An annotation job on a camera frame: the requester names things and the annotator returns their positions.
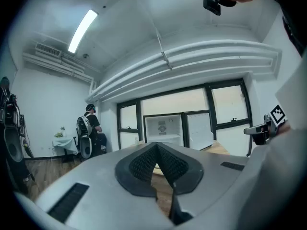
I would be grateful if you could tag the table with white cloth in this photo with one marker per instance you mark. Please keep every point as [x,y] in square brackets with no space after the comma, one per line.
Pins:
[63,144]

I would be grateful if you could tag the pale green bottle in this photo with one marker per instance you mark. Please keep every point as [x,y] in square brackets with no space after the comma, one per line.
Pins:
[137,141]

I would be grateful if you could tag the long ceiling light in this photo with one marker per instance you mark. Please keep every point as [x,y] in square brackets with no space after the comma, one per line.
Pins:
[82,30]

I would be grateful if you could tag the black framed window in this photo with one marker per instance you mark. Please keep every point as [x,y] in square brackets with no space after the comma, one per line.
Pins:
[208,99]
[138,118]

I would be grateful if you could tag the white pipe bundle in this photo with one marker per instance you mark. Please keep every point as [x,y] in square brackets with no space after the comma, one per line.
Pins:
[192,59]

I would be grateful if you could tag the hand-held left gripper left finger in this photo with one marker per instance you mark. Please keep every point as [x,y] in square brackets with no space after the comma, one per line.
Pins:
[134,174]

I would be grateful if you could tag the person's right forearm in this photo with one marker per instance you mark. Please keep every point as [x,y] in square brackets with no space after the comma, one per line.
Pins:
[285,129]

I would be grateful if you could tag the person's black clothing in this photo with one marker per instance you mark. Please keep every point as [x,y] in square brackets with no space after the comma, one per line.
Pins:
[291,20]

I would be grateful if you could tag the black head-mounted camera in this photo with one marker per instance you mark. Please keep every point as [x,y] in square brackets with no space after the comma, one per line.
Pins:
[212,6]

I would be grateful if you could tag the white air vent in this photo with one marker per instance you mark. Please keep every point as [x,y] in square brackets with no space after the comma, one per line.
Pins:
[48,49]

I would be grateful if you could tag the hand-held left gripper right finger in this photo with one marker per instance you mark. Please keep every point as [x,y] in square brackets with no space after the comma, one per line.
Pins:
[182,174]

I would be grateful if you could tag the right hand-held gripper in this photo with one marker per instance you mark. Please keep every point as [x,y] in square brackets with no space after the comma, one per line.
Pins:
[277,115]

